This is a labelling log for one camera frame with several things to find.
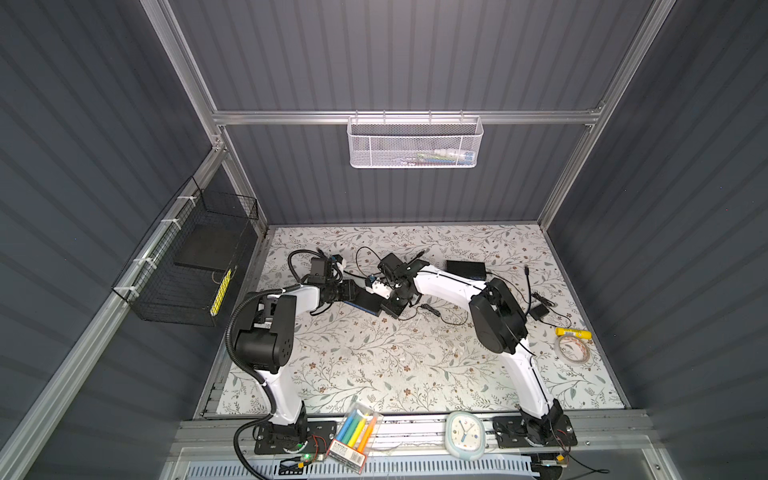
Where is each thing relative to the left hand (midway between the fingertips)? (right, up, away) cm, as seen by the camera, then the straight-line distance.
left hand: (354, 290), depth 100 cm
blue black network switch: (+5, -3, -5) cm, 7 cm away
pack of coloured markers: (+4, -32, -26) cm, 42 cm away
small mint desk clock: (+30, -32, -28) cm, 52 cm away
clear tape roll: (+68, -17, -11) cm, 71 cm away
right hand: (+12, -6, -3) cm, 14 cm away
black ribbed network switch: (+41, +7, +6) cm, 42 cm away
